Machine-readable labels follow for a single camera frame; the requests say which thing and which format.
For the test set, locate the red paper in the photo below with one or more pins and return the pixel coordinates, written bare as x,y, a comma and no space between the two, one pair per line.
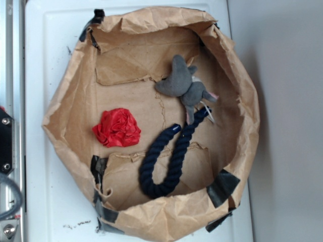
117,128

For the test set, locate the brown paper bag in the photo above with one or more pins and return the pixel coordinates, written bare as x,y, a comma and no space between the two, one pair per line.
116,64

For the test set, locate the grey plush mouse toy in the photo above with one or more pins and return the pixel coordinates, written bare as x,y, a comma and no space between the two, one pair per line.
182,83

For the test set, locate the black metal bracket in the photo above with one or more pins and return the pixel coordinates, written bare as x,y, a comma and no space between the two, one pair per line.
6,139

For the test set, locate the aluminium frame rail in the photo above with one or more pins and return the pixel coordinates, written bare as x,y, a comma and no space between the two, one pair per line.
13,93

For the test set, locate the silver corner bracket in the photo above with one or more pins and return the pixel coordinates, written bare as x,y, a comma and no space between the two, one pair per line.
10,230

